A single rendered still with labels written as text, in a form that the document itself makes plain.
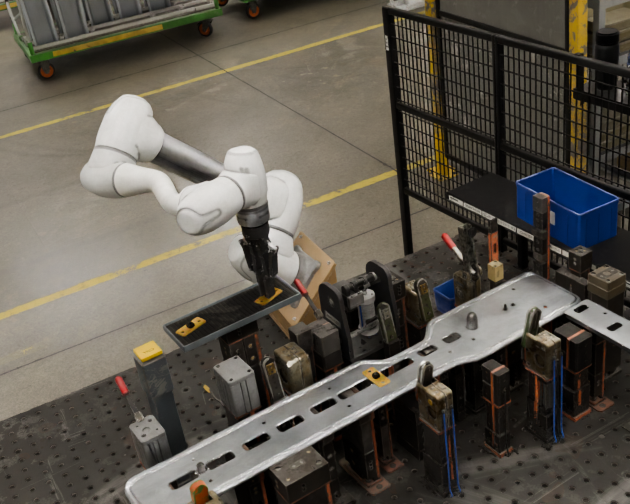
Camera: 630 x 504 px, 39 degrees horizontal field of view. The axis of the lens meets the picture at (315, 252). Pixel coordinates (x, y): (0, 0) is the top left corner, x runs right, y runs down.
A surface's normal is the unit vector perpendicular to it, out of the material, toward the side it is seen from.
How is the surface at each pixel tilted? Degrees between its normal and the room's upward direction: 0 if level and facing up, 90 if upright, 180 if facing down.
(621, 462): 0
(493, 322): 0
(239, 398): 90
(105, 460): 0
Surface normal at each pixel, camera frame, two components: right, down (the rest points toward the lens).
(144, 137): 0.69, 0.04
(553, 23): -0.87, 0.36
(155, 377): 0.54, 0.37
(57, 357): -0.13, -0.86
